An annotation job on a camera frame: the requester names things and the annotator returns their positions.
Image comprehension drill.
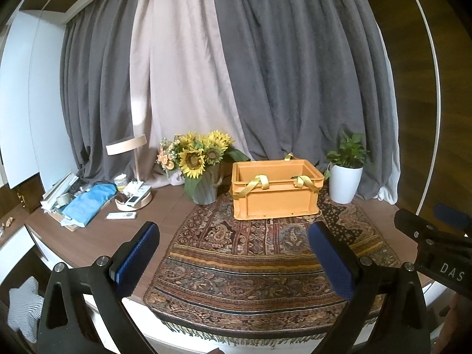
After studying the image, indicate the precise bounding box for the wide grey curtain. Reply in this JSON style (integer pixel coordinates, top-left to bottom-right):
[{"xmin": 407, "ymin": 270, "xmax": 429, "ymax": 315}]
[{"xmin": 208, "ymin": 0, "xmax": 401, "ymax": 203}]

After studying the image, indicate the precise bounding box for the blue cloth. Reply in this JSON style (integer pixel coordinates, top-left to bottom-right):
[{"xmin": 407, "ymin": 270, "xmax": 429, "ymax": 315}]
[{"xmin": 62, "ymin": 184, "xmax": 118, "ymax": 227}]

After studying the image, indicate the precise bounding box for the pink flower bouquet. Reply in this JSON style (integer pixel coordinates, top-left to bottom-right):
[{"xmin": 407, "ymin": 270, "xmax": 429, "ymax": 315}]
[{"xmin": 157, "ymin": 137, "xmax": 186, "ymax": 187}]

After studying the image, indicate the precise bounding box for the white sheer curtain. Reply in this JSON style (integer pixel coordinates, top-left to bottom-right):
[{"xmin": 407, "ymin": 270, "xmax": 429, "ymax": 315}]
[{"xmin": 375, "ymin": 182, "xmax": 401, "ymax": 204}]

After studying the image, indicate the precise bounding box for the white desk lamp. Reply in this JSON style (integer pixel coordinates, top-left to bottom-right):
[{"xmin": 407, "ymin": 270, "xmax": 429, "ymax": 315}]
[{"xmin": 106, "ymin": 135, "xmax": 153, "ymax": 212}]

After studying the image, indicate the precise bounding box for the beige curtain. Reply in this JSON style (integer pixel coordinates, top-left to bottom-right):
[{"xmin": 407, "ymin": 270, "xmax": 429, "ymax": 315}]
[{"xmin": 129, "ymin": 0, "xmax": 253, "ymax": 189}]

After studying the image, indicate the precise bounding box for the narrow grey curtain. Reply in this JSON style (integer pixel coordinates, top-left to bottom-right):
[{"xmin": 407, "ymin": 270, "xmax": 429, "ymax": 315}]
[{"xmin": 60, "ymin": 0, "xmax": 157, "ymax": 187}]

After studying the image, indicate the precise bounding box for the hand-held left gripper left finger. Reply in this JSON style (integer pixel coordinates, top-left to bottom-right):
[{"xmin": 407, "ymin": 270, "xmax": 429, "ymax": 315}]
[{"xmin": 37, "ymin": 221, "xmax": 160, "ymax": 354}]

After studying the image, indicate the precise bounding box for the green plant in white pot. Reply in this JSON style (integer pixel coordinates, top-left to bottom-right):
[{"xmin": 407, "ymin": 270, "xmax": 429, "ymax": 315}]
[{"xmin": 324, "ymin": 133, "xmax": 371, "ymax": 204}]

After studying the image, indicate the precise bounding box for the stack of white boards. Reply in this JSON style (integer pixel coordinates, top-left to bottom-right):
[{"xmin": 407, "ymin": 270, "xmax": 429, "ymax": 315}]
[{"xmin": 40, "ymin": 171, "xmax": 80, "ymax": 212}]

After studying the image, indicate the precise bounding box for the white cabinet door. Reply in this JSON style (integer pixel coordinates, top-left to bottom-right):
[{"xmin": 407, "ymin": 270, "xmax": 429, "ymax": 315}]
[{"xmin": 0, "ymin": 9, "xmax": 80, "ymax": 189}]

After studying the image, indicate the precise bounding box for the patterned fringed rug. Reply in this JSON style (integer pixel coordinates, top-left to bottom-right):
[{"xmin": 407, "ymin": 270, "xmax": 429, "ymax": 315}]
[{"xmin": 143, "ymin": 181, "xmax": 402, "ymax": 349}]

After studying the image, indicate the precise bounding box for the orange plastic crate with ribbons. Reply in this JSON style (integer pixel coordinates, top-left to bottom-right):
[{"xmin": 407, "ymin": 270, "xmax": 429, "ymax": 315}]
[{"xmin": 229, "ymin": 152, "xmax": 325, "ymax": 222}]

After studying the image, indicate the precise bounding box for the sunflower bouquet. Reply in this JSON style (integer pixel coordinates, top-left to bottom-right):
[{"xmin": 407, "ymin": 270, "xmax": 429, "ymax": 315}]
[{"xmin": 173, "ymin": 130, "xmax": 251, "ymax": 197}]

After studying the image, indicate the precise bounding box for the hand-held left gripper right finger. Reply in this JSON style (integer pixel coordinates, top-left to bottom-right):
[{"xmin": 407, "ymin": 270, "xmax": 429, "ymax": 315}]
[{"xmin": 309, "ymin": 221, "xmax": 432, "ymax": 354}]

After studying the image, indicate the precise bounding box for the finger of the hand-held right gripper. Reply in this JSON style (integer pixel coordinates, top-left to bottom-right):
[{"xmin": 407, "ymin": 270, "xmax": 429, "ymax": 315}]
[
  {"xmin": 394, "ymin": 208, "xmax": 449, "ymax": 245},
  {"xmin": 434, "ymin": 203, "xmax": 472, "ymax": 237}
]

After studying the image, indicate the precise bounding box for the grey flower vase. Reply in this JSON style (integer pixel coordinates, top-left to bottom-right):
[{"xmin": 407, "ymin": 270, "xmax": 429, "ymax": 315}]
[{"xmin": 192, "ymin": 162, "xmax": 222, "ymax": 206}]

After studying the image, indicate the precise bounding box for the striped grey cloth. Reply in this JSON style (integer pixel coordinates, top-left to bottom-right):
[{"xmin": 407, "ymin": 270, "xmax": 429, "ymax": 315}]
[{"xmin": 8, "ymin": 276, "xmax": 45, "ymax": 334}]

